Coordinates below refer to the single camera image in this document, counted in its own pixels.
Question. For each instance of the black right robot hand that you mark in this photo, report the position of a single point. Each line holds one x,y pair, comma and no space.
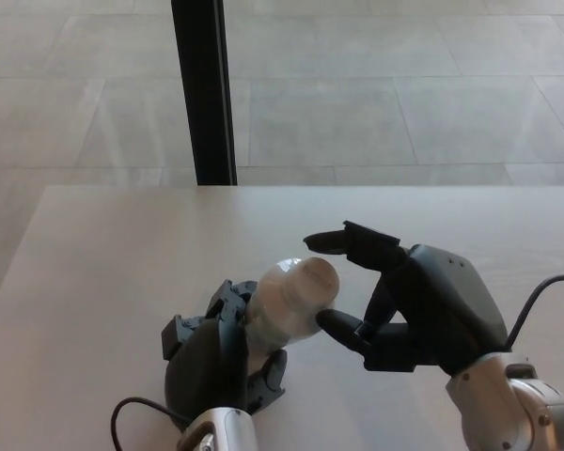
442,300

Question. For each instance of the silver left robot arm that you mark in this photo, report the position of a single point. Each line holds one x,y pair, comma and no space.
225,430

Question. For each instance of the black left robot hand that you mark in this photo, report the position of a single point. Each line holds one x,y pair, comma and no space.
202,366

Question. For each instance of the white screw cap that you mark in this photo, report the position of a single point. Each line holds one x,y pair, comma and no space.
319,282

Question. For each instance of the black window frame post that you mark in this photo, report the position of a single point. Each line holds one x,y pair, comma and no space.
204,94

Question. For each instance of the clear plastic bottle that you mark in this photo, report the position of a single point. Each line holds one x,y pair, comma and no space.
277,305

